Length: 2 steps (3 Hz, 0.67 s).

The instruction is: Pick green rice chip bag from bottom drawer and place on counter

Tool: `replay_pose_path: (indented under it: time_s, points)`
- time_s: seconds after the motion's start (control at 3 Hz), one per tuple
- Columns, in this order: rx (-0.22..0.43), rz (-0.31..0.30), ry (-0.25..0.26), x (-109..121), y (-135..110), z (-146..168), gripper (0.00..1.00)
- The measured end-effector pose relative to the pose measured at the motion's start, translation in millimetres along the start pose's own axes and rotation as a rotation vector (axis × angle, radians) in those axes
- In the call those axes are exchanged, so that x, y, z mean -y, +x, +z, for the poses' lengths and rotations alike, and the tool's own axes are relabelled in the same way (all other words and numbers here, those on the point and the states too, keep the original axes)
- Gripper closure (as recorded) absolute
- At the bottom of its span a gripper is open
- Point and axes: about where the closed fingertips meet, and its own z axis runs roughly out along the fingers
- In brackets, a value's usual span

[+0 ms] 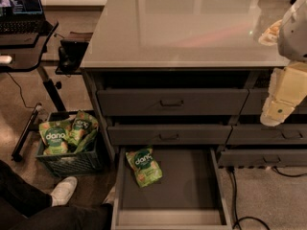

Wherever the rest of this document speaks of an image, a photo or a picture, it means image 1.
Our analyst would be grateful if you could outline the top left grey drawer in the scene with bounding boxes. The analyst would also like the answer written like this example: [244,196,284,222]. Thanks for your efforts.
[97,88,248,116]

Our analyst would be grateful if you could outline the black side desk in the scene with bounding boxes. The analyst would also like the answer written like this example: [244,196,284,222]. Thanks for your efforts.
[0,21,65,162]

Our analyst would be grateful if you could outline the black device on stand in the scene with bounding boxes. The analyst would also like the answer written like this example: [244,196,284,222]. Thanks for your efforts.
[57,32,92,75]

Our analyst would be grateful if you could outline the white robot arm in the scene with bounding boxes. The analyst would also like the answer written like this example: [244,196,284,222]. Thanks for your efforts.
[258,0,307,127]

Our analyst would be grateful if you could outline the dark green plastic crate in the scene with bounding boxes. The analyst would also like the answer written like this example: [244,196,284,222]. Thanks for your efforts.
[36,110,103,177]

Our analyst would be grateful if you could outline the grey cabinet with glass counter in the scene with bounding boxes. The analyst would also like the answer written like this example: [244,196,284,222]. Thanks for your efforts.
[81,0,306,158]

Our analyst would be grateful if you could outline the middle left grey drawer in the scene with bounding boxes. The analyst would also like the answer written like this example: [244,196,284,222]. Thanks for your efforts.
[107,125,231,145]

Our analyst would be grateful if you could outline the open black laptop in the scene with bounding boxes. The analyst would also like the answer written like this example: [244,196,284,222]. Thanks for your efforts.
[0,0,45,35]

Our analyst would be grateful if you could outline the grey drawer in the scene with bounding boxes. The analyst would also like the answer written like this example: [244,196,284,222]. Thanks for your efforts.
[241,88,307,115]
[227,124,307,145]
[217,149,307,167]
[107,125,231,145]
[97,88,248,116]

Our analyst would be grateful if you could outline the open bottom left drawer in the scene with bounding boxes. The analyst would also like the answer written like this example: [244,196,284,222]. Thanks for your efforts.
[111,147,232,230]

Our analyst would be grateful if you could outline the middle right grey drawer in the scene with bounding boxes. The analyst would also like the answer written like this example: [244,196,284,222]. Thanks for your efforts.
[227,124,307,145]

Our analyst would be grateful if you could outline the bottom right grey drawer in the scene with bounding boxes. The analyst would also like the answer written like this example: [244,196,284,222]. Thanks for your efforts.
[217,149,307,167]

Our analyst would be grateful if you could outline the chip bag right in crate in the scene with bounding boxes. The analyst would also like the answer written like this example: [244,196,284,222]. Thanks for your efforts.
[68,110,98,147]

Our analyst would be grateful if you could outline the chip bag left in crate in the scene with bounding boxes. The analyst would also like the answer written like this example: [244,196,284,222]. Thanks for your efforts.
[39,120,71,155]

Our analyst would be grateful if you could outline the white sneaker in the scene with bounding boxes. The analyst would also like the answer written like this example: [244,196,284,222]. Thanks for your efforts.
[50,176,78,206]

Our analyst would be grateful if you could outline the top right grey drawer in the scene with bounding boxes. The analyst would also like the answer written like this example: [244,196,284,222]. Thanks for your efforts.
[241,88,307,115]

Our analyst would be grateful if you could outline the black floor cable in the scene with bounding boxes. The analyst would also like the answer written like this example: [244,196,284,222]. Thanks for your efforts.
[225,166,307,230]

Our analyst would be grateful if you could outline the green rice chip bag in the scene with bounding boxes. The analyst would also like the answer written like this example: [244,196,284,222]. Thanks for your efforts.
[126,147,163,188]

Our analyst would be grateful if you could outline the chip bag in crate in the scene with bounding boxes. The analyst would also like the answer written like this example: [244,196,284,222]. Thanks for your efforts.
[39,120,71,155]
[68,110,98,147]

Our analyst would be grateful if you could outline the person leg black trousers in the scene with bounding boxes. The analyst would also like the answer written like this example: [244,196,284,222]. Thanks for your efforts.
[0,161,115,230]

